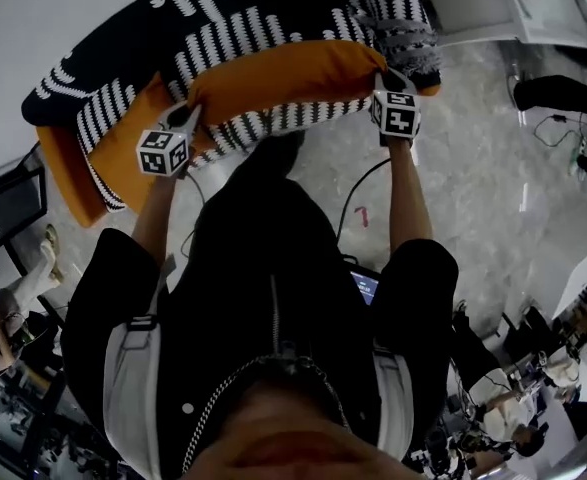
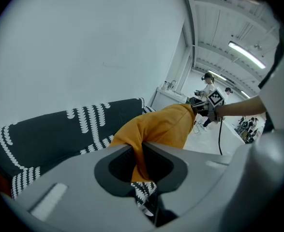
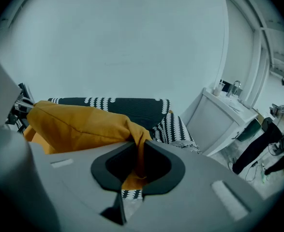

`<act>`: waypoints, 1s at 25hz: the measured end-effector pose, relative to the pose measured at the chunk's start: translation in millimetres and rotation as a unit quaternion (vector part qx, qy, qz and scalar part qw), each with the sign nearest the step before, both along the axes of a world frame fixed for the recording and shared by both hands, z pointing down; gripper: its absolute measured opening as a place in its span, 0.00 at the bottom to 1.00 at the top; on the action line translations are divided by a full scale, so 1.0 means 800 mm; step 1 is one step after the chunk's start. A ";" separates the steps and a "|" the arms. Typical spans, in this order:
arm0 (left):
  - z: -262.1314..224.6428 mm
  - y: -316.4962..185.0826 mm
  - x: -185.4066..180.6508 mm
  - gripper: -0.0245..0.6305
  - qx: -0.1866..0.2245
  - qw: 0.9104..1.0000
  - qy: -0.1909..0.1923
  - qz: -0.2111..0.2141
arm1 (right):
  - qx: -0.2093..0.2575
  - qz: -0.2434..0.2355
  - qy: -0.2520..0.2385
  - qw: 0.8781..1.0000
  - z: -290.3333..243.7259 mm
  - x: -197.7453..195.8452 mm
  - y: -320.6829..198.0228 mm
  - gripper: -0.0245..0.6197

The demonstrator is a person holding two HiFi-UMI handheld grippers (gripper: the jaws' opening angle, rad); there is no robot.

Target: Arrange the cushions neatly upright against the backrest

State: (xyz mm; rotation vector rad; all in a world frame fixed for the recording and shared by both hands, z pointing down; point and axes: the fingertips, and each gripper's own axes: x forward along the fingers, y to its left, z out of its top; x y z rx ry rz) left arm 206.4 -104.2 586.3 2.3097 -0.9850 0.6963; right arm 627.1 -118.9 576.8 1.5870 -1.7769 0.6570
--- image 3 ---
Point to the black white striped blanket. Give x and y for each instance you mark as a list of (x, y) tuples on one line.
[(137, 107)]

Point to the white sink cabinet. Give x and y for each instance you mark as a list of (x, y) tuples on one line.
[(212, 124)]

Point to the dark green bin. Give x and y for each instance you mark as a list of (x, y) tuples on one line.
[(249, 130)]

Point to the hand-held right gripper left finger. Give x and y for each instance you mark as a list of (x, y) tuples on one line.
[(79, 173)]

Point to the white window blind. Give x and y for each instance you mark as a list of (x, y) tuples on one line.
[(238, 52)]

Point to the clear cup with straw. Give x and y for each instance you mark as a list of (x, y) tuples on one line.
[(216, 91)]

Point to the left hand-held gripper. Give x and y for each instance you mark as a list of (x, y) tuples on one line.
[(14, 117)]

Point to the silver sink faucet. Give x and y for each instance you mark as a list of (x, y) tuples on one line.
[(237, 91)]

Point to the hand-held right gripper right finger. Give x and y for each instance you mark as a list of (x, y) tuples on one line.
[(199, 175)]

